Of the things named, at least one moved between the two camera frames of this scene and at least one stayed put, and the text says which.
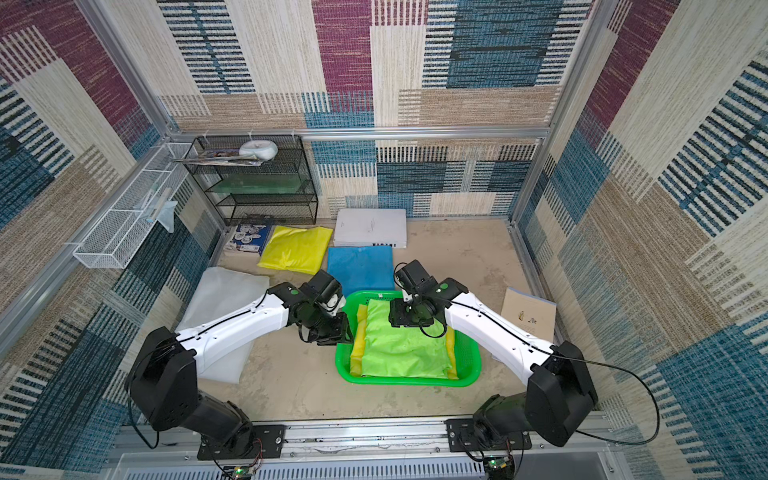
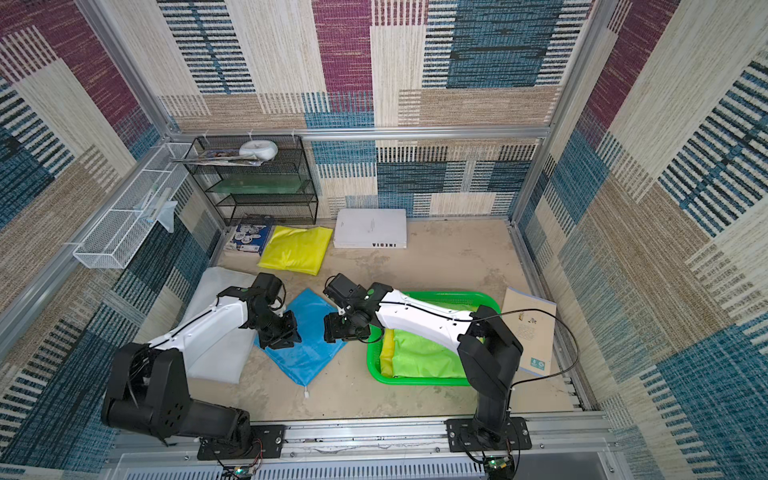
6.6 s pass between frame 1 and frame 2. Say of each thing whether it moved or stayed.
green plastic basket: moved
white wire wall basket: stayed
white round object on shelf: stayed
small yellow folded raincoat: stayed
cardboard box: stayed
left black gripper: moved
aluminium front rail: stayed
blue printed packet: stayed
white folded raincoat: stayed
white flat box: stayed
